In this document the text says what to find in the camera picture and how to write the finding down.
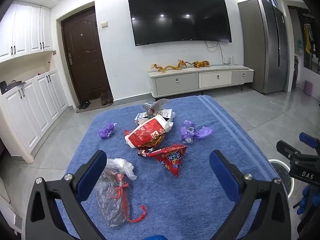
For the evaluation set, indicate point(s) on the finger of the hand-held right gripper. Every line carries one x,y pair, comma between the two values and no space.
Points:
291,151
311,140

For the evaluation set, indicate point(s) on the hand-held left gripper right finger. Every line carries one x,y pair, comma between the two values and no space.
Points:
225,176

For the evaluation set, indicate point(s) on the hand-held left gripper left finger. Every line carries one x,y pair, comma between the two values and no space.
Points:
92,177

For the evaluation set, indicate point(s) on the white round trash bin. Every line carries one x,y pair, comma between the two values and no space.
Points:
291,180

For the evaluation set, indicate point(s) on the clear plastic bag red ribbon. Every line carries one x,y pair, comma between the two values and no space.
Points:
112,200

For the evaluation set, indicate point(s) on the white plastic bag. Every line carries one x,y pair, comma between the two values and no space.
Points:
122,166

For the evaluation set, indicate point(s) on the purple and silver wrapper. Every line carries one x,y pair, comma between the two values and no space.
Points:
188,132

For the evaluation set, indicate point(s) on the red snack packet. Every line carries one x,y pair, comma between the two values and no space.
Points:
170,158

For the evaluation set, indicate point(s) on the red and white paper bag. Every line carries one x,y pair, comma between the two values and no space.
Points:
147,131

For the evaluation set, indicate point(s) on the orange patterned wrapper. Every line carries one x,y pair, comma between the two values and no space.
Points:
156,141

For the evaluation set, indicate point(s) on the white carton box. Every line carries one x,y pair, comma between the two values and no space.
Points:
163,113

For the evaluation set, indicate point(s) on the crushed clear plastic bottle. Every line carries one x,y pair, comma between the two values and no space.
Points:
155,106

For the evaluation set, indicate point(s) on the person's right hand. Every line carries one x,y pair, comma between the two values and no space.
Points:
305,201

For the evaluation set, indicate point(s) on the purple plastic bin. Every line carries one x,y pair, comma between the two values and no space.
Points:
308,88

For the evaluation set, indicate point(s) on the blue fluffy towel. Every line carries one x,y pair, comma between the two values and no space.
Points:
160,200

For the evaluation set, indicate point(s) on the black shoes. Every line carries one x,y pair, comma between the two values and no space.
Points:
84,104

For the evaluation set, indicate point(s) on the brown boots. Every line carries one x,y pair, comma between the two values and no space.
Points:
106,99

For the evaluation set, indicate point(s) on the white floor cabinet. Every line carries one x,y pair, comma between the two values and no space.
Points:
32,110

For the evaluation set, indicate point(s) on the yellow hanging clothes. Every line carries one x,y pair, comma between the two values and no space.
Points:
307,40

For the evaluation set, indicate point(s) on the grey steel refrigerator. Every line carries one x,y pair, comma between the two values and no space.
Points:
262,47

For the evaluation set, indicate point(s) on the white television cabinet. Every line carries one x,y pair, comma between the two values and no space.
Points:
175,82

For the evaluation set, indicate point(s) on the white power strip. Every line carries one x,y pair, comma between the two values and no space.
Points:
231,60

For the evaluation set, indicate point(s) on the long golden dragon figurine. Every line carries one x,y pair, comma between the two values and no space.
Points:
167,68

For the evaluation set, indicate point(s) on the brown entrance door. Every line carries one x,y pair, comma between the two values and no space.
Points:
83,55

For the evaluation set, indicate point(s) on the dark handbag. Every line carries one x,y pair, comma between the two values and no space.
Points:
11,85

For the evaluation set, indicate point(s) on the wall light switch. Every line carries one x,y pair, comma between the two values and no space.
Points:
104,24

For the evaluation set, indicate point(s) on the white wall cabinet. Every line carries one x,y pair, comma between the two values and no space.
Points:
22,30

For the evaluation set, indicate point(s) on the black wall television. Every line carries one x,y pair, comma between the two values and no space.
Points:
180,17

